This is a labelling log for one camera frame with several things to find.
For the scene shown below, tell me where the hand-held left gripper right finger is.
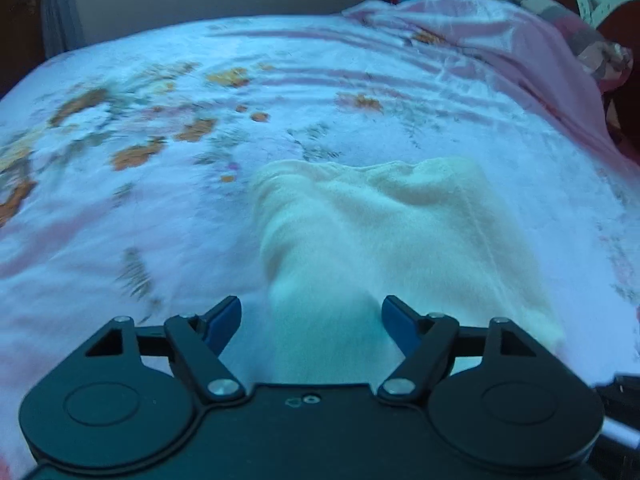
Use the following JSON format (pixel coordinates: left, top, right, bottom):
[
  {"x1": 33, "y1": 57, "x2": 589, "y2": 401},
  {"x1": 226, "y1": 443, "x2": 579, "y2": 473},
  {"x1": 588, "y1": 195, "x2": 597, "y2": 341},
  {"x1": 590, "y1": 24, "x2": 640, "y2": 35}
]
[{"x1": 377, "y1": 296, "x2": 538, "y2": 404}]

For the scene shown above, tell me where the white and red headboard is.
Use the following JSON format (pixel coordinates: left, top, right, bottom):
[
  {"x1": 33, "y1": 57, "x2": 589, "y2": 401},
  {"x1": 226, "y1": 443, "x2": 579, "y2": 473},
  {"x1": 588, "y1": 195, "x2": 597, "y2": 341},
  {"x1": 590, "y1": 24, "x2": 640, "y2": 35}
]
[{"x1": 525, "y1": 0, "x2": 640, "y2": 161}]

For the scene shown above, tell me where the pink blanket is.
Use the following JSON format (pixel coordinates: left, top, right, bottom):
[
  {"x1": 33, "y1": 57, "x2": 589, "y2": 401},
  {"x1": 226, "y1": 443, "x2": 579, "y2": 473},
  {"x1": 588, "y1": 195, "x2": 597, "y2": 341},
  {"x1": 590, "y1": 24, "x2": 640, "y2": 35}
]
[{"x1": 342, "y1": 0, "x2": 640, "y2": 173}]

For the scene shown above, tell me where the brown wooden door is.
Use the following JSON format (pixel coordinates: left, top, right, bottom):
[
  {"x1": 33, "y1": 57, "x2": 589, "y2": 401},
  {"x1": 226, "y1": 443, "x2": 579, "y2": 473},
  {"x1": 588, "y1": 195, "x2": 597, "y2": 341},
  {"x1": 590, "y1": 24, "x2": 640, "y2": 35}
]
[{"x1": 0, "y1": 0, "x2": 47, "y2": 97}]

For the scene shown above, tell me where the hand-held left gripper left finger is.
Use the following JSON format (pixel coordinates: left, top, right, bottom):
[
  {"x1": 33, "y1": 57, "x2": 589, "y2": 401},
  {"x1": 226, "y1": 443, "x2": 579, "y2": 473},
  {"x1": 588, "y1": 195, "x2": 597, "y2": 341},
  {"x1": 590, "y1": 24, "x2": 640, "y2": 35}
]
[{"x1": 85, "y1": 295, "x2": 246, "y2": 404}]

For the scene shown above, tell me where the floral bed sheet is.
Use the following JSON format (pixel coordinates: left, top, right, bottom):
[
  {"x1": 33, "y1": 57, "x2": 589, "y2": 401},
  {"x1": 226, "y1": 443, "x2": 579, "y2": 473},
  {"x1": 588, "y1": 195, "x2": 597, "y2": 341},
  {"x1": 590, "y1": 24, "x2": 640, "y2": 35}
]
[{"x1": 0, "y1": 14, "x2": 640, "y2": 480}]

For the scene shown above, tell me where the colourful patterned pillow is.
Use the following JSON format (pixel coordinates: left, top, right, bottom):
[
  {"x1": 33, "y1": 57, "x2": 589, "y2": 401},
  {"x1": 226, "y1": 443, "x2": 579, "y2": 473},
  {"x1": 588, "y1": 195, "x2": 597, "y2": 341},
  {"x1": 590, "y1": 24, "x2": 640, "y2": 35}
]
[{"x1": 400, "y1": 0, "x2": 634, "y2": 92}]

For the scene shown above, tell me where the white knitted sweater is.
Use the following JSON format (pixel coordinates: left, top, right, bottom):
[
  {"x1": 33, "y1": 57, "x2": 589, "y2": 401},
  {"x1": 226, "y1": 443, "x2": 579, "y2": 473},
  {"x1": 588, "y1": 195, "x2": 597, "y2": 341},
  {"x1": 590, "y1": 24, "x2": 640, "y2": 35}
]
[{"x1": 250, "y1": 157, "x2": 569, "y2": 387}]

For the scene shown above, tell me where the grey curtain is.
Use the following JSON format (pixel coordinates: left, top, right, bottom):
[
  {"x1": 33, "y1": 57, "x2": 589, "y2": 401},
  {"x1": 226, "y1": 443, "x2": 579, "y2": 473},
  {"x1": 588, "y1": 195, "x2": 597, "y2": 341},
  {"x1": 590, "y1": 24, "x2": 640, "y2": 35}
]
[{"x1": 40, "y1": 0, "x2": 85, "y2": 57}]

